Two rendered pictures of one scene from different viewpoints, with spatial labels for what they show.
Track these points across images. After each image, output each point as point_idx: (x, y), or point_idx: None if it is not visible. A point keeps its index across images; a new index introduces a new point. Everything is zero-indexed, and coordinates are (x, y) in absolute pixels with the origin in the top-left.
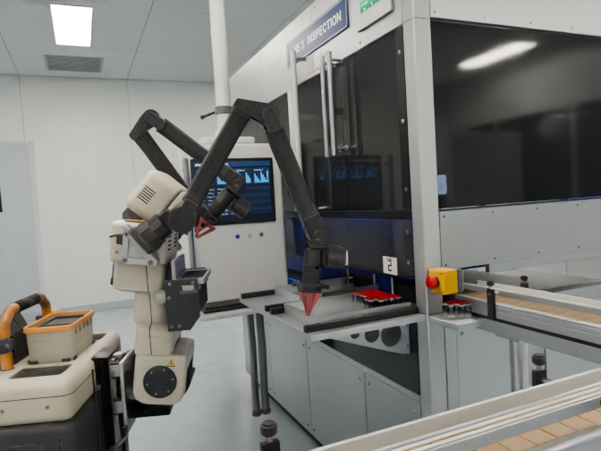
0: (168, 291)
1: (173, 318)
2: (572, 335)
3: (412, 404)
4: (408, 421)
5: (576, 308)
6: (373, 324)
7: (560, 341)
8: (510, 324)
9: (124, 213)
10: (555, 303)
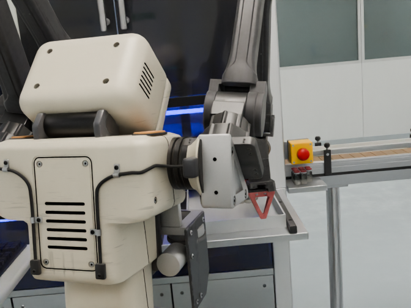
0: (190, 245)
1: (196, 286)
2: (400, 164)
3: (262, 280)
4: (254, 300)
5: (396, 146)
6: (292, 206)
7: (390, 172)
8: (345, 173)
9: (102, 123)
10: (379, 147)
